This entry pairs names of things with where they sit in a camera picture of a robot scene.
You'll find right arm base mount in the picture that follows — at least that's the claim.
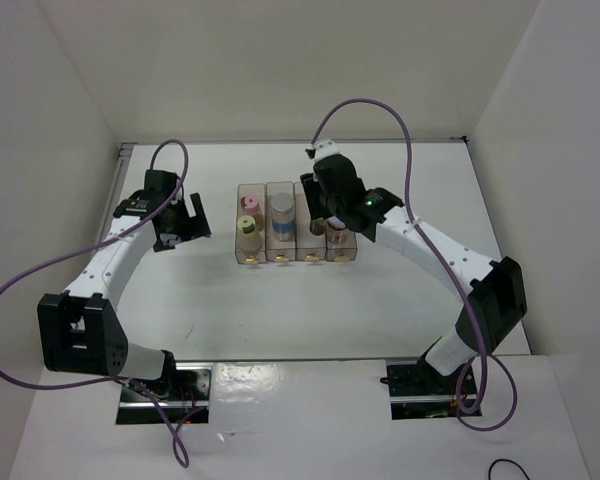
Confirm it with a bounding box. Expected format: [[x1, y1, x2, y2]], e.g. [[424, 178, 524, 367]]
[[380, 358, 461, 421]]

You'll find purple cable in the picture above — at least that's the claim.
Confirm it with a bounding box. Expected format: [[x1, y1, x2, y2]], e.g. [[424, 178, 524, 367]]
[[312, 98, 520, 431], [0, 139, 190, 469]]

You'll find yellow-lid spice jar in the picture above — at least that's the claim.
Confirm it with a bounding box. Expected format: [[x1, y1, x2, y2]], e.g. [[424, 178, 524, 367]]
[[236, 215, 264, 254]]

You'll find white-lid red-label jar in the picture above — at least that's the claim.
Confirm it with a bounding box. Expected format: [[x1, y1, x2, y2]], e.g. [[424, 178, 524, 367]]
[[325, 216, 349, 244]]

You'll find pink-lid spice jar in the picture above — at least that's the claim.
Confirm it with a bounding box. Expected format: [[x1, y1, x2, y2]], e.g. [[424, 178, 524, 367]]
[[240, 194, 264, 228]]

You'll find blue-label silver-lid jar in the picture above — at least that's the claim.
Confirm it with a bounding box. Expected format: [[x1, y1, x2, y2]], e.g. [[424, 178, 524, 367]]
[[270, 192, 295, 241]]

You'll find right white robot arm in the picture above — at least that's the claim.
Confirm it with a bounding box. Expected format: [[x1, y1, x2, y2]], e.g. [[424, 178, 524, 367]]
[[301, 149, 527, 393]]

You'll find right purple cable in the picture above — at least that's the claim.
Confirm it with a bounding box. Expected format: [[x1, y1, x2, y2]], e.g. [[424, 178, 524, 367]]
[[312, 98, 520, 431]]

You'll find gold-band dark bottle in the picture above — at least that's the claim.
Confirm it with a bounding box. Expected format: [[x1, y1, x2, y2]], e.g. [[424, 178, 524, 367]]
[[309, 218, 326, 236]]

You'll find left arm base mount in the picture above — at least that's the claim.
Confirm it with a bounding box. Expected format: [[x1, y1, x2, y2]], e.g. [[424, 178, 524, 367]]
[[116, 362, 213, 426]]

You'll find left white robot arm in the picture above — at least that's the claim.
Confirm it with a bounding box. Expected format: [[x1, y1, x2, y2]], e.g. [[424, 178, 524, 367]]
[[37, 169, 211, 400]]

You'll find black cable loop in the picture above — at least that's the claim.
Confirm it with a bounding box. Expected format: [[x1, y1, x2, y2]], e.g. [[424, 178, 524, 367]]
[[488, 458, 531, 480]]

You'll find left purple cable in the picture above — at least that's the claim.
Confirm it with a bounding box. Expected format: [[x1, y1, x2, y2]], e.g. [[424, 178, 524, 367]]
[[0, 139, 190, 469]]

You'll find clear bin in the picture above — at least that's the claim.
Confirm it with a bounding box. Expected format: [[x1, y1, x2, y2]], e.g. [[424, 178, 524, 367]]
[[294, 182, 326, 263], [234, 184, 266, 265], [265, 182, 296, 263], [325, 230, 358, 263]]

